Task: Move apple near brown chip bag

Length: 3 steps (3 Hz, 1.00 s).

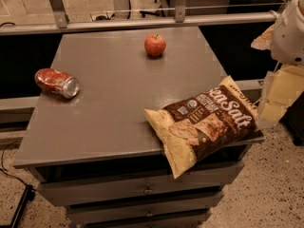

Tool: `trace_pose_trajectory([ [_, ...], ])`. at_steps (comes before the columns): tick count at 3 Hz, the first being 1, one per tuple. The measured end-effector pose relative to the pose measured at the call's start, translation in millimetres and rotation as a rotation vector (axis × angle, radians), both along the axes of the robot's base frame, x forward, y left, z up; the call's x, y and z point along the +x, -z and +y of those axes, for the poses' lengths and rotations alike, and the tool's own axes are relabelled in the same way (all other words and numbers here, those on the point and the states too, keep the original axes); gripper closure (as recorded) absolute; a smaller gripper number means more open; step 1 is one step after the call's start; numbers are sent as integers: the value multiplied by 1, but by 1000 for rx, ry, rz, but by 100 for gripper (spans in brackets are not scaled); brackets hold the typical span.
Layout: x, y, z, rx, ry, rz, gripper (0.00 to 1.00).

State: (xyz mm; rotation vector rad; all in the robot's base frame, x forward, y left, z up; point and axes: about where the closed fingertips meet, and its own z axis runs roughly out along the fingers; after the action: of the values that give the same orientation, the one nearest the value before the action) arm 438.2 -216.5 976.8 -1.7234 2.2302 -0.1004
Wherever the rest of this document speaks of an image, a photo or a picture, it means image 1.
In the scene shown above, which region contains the black floor cable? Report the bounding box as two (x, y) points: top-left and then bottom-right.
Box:
(0, 140), (35, 228)

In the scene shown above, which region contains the metal railing frame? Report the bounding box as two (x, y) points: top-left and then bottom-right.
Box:
(0, 0), (291, 35)

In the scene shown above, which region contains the red apple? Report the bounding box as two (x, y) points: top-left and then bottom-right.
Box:
(144, 34), (166, 57)

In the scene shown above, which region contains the grey drawer cabinet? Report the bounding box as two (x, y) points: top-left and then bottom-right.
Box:
(14, 27), (250, 228)

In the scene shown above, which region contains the brown sea salt chip bag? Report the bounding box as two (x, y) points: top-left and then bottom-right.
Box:
(144, 77), (257, 178)

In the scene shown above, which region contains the crushed red soda can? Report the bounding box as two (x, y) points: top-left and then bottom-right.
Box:
(34, 68), (80, 99)

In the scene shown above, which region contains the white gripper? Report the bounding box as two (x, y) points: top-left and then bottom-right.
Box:
(251, 0), (304, 124)

